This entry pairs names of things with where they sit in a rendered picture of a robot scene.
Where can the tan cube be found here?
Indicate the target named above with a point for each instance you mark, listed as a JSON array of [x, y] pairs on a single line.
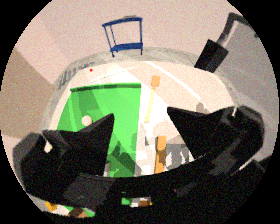
[[77, 212]]

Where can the white golf ball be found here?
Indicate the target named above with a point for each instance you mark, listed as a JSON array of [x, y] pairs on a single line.
[[86, 120]]

